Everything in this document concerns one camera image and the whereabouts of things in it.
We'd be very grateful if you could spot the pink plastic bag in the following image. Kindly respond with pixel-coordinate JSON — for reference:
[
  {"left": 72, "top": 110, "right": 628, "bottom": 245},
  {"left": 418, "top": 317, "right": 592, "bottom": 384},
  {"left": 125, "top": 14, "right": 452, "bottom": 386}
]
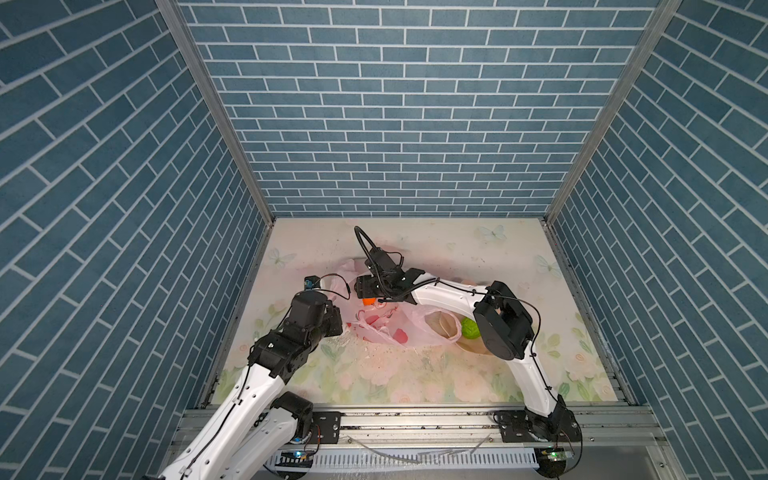
[{"left": 322, "top": 258, "right": 461, "bottom": 348}]

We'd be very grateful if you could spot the peach scalloped bowl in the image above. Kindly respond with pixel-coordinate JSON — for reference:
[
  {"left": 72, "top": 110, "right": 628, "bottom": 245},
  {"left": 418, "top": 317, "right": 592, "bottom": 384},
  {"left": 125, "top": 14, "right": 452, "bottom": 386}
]
[{"left": 414, "top": 280, "right": 490, "bottom": 355}]

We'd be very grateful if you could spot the green fake fruit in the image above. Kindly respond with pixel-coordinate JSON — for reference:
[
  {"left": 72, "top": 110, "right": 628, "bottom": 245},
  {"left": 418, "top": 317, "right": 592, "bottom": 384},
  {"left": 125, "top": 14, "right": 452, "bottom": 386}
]
[{"left": 461, "top": 317, "right": 481, "bottom": 340}]

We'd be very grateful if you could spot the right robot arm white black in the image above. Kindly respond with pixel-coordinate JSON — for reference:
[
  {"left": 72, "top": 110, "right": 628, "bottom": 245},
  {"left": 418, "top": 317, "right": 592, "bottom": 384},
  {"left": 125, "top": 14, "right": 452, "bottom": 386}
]
[{"left": 355, "top": 246, "right": 583, "bottom": 442}]

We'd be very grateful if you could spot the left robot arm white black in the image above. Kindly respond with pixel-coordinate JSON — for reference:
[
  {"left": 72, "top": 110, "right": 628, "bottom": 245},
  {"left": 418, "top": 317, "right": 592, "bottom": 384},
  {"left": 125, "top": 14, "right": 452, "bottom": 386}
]
[{"left": 157, "top": 290, "right": 343, "bottom": 479}]

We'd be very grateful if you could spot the left green circuit board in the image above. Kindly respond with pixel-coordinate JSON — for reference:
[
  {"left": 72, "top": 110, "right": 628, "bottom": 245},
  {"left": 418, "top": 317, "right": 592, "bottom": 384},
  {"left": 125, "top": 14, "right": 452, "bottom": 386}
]
[{"left": 275, "top": 451, "right": 316, "bottom": 470}]

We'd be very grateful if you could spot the green circuit board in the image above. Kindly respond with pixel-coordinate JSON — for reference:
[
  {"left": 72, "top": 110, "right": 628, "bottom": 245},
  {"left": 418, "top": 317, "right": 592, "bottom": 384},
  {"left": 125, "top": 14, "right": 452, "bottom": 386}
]
[
  {"left": 535, "top": 447, "right": 570, "bottom": 465},
  {"left": 275, "top": 451, "right": 316, "bottom": 470}
]

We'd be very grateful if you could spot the right green circuit board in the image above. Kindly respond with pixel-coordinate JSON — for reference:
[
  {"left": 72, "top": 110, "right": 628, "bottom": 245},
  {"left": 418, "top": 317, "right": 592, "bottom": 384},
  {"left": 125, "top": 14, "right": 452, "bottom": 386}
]
[{"left": 535, "top": 447, "right": 570, "bottom": 465}]

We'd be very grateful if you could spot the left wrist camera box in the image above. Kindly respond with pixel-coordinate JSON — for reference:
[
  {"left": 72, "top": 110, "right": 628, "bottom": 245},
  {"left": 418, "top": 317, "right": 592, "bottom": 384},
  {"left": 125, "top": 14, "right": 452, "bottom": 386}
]
[{"left": 304, "top": 275, "right": 322, "bottom": 290}]

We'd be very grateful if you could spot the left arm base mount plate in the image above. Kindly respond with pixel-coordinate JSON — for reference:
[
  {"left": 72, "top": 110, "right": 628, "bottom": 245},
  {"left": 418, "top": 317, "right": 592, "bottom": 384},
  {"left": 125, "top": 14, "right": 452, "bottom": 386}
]
[{"left": 256, "top": 410, "right": 343, "bottom": 446}]

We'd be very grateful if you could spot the white slotted cable duct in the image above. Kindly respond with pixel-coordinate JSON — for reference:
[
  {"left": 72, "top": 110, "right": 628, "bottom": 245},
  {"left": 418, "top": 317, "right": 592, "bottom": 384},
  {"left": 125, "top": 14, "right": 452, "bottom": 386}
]
[{"left": 265, "top": 447, "right": 539, "bottom": 473}]

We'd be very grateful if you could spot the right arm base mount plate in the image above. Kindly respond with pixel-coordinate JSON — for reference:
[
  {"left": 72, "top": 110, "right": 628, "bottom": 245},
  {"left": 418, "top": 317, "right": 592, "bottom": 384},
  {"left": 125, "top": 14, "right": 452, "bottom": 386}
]
[{"left": 491, "top": 405, "right": 583, "bottom": 443}]

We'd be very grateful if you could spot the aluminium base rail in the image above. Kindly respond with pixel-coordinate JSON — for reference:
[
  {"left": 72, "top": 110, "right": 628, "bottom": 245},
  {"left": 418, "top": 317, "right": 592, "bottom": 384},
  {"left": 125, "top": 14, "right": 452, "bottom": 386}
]
[{"left": 314, "top": 402, "right": 668, "bottom": 448}]

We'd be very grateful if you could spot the left metal corner post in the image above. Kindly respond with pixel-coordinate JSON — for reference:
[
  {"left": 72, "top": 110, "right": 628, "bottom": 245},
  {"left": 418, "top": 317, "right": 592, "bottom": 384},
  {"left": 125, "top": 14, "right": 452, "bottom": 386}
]
[{"left": 156, "top": 0, "right": 275, "bottom": 229}]

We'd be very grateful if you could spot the metal corner post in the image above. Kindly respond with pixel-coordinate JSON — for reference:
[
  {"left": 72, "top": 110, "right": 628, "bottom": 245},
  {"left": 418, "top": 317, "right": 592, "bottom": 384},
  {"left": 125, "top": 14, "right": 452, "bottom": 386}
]
[
  {"left": 156, "top": 0, "right": 275, "bottom": 229},
  {"left": 543, "top": 0, "right": 681, "bottom": 228}
]

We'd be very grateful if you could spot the right metal corner post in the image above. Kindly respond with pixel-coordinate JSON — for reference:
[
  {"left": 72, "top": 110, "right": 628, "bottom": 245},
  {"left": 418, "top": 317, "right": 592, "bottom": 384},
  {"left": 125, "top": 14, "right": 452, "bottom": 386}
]
[{"left": 543, "top": 0, "right": 681, "bottom": 228}]

